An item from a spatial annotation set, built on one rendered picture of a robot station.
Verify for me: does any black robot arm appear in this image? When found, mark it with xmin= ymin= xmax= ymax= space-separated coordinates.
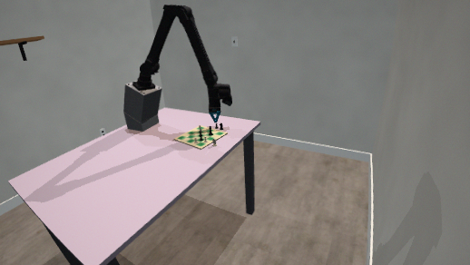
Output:
xmin=132 ymin=5 xmax=232 ymax=107

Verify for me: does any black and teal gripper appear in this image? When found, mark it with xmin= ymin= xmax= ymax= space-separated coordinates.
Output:
xmin=209 ymin=97 xmax=220 ymax=123

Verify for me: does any green and cream chessboard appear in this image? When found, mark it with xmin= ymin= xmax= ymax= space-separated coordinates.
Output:
xmin=173 ymin=126 xmax=228 ymax=149

